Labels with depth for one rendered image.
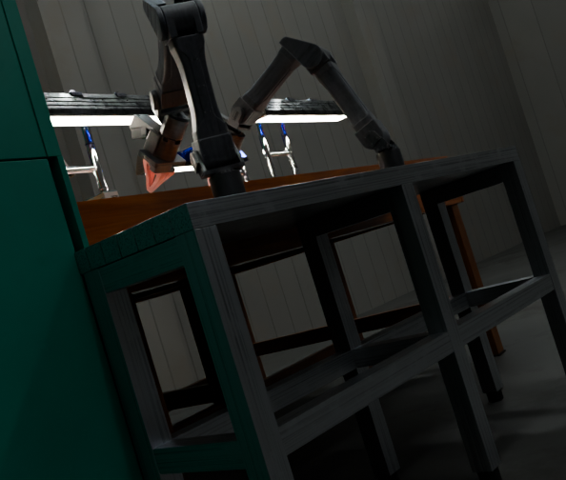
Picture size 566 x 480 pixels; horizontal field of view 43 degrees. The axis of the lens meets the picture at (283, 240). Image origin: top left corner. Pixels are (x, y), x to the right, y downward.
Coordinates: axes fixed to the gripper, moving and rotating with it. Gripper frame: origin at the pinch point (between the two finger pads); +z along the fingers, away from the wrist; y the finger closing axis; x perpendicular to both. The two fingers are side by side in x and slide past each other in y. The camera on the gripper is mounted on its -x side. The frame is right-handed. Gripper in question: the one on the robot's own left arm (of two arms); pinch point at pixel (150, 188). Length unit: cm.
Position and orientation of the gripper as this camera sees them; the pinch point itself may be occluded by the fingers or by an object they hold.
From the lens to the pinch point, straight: 176.3
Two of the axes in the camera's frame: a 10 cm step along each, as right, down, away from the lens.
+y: -5.6, 1.4, -8.1
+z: -4.0, 8.2, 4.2
